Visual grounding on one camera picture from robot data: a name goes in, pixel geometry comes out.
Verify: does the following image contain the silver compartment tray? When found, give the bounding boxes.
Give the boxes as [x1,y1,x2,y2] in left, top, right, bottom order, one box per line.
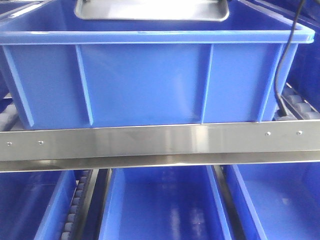
[74,0,230,22]

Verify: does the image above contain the lower blue bin middle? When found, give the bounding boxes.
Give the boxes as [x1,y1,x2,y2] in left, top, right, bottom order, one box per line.
[98,166,234,240]

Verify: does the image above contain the blue plastic bin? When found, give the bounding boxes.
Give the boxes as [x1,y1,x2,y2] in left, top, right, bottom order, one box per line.
[0,0,315,130]

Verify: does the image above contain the steel rack front beam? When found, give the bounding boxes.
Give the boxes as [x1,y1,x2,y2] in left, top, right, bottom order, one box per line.
[0,120,320,172]

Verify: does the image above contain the lower blue bin right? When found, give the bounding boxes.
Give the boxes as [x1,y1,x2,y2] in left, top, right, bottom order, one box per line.
[223,162,320,240]

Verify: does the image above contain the lower blue bin left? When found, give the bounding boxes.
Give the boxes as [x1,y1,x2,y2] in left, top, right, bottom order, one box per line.
[0,170,76,240]

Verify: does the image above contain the black cable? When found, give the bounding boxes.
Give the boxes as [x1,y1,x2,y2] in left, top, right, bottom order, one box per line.
[273,0,306,118]

